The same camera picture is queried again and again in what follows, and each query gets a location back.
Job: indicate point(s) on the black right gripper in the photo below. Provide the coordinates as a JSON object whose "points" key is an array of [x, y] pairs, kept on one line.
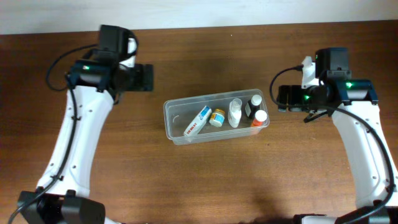
{"points": [[285, 98]]}

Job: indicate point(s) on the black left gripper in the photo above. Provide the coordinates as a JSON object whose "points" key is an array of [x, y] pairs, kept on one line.
{"points": [[145, 77]]}

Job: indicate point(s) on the orange glue stick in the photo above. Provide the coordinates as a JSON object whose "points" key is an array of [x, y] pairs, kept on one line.
{"points": [[259, 118]]}

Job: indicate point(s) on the dark bottle with white cap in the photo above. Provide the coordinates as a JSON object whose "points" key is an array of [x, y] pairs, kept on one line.
{"points": [[253, 106]]}

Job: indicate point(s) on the white plastic bottle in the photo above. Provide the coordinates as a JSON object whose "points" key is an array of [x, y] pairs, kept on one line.
{"points": [[234, 112]]}

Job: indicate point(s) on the white Panadol medicine box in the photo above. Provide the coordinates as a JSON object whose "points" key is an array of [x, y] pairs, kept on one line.
{"points": [[198, 122]]}

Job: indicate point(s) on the small gold-lidded balm jar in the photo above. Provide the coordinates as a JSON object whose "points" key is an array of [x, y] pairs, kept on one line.
{"points": [[217, 118]]}

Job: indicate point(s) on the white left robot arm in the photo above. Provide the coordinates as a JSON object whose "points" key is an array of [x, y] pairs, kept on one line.
{"points": [[62, 194]]}

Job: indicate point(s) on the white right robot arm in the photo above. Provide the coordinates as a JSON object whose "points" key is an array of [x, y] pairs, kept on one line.
{"points": [[353, 107]]}

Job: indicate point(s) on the clear plastic container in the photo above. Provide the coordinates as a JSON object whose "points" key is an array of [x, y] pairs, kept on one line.
{"points": [[179, 113]]}

